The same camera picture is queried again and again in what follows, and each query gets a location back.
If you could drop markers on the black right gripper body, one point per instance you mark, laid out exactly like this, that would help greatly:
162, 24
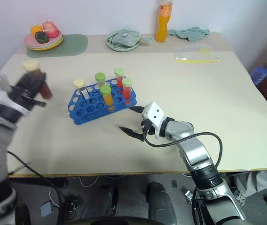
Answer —
147, 126

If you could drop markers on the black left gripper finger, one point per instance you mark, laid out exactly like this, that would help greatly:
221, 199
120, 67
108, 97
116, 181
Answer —
41, 77
37, 102

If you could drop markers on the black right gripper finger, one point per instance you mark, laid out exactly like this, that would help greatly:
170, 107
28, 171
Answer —
138, 109
133, 134

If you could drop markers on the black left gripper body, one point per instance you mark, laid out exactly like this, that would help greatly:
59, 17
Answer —
26, 87

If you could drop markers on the cream cap dark red tube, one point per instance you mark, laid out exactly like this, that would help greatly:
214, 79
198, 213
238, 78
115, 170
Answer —
46, 90

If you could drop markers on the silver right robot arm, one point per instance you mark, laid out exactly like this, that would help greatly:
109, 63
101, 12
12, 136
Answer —
194, 150

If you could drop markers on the green cap red test tube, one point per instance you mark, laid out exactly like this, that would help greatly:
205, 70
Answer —
119, 78
127, 92

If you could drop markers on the green cap orange test tube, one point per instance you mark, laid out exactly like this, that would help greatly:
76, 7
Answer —
108, 99

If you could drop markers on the blue test tube rack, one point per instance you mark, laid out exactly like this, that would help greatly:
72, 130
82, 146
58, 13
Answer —
93, 110

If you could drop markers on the yellow cap clear test tube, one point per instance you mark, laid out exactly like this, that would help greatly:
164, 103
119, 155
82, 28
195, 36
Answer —
84, 92

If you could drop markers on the green cap clear test tube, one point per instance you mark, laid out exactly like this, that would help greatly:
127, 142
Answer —
100, 77

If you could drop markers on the yellow plate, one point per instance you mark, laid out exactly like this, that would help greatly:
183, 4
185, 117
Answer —
53, 46

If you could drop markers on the pink plate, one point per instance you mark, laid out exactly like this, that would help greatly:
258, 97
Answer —
31, 41

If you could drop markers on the black green toy fruit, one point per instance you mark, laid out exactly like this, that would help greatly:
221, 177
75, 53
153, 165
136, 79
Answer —
41, 37

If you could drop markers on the green placemat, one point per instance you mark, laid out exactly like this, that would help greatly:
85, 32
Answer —
74, 45

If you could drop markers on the orange toy fruit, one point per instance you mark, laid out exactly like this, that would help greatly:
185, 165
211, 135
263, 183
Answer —
35, 29

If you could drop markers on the red toy apple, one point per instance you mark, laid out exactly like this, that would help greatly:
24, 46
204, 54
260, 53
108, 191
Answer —
51, 29

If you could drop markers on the light green plate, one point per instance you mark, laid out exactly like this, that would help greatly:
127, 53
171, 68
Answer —
121, 48

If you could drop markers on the dark rounded shape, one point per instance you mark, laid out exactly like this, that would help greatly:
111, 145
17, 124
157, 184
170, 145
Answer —
157, 201

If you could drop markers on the green plate with cloth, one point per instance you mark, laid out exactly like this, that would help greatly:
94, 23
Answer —
126, 38

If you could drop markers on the clear zip bag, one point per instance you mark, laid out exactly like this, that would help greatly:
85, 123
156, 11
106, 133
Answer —
194, 55

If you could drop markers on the orange juice bottle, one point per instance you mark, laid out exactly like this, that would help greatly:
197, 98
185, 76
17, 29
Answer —
163, 25

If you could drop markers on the green cloth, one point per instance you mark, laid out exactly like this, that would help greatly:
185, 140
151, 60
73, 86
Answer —
189, 34

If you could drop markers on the grey foot pedal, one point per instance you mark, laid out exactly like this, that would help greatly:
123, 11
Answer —
47, 209

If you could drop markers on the blue ribbed cap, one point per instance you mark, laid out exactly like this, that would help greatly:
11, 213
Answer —
260, 75

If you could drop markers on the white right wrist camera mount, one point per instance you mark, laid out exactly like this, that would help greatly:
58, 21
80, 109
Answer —
155, 114

